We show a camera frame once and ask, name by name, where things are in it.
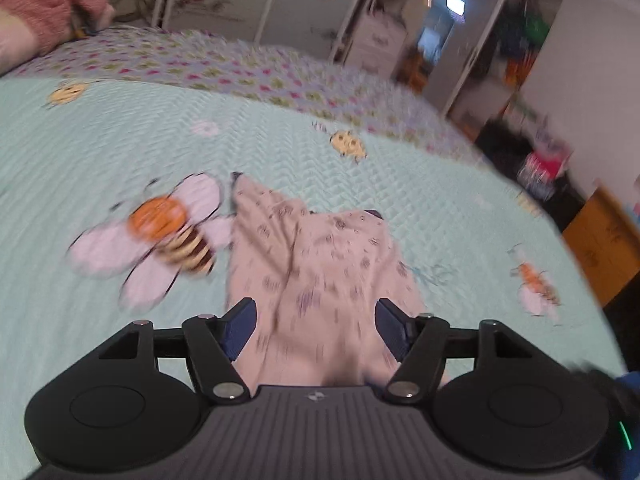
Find white drawer cabinet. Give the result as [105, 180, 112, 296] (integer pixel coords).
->
[345, 10, 407, 75]

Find floral pillow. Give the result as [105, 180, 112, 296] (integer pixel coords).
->
[0, 10, 43, 77]

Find pink printed pajama top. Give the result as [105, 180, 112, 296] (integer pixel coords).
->
[225, 172, 443, 391]

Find white door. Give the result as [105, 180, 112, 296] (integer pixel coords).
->
[442, 0, 523, 118]

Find pink floral garment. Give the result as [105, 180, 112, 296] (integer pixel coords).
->
[0, 0, 117, 56]

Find black chair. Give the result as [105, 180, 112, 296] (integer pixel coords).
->
[474, 119, 536, 177]

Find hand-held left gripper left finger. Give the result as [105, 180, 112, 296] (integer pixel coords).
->
[99, 297, 258, 405]

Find green quilted bee bedspread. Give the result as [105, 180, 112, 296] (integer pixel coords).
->
[0, 25, 631, 480]

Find striped colourful cloth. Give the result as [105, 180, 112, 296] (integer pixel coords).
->
[70, 7, 103, 40]

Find hanging colourful bags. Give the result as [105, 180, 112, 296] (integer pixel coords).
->
[497, 0, 551, 86]

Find white plastic bag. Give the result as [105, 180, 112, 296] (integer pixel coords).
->
[502, 95, 573, 161]

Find clear plastic packet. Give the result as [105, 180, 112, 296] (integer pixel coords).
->
[516, 152, 567, 200]

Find white sliding door wardrobe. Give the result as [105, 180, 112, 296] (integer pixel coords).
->
[82, 0, 416, 63]

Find yellow wooden desk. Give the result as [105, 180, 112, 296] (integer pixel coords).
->
[562, 187, 640, 308]

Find wooden chair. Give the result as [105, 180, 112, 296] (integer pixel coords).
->
[402, 50, 433, 93]

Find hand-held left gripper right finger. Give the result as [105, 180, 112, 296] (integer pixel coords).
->
[375, 298, 533, 405]

